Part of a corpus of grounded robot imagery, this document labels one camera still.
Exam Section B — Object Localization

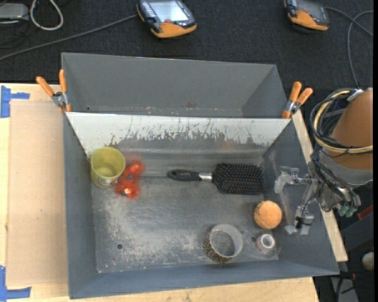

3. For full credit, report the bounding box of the red-orange fuzzy toy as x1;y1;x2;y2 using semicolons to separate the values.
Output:
114;160;145;200

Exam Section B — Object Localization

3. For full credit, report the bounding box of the black hairbrush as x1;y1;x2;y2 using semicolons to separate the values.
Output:
166;162;268;196

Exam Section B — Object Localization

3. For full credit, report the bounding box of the brown cardboard board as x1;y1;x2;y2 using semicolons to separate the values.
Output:
5;99;71;289

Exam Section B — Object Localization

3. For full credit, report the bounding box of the small white tape roll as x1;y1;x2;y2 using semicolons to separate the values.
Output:
255;233;276;254

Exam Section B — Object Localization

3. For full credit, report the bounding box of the grey metal bin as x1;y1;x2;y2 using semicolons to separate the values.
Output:
60;52;341;300

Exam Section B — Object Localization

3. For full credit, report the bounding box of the orange ball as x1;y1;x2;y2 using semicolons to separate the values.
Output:
253;199;284;230

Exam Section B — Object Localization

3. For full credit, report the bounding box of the yellow-green plastic cup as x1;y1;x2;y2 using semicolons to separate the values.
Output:
90;147;127;189

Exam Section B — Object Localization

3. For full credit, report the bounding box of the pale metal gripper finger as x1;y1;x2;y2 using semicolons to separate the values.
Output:
283;205;316;236
273;165;305;195

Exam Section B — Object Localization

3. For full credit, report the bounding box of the leopard print tape roll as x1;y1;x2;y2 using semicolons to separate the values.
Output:
202;223;244;263

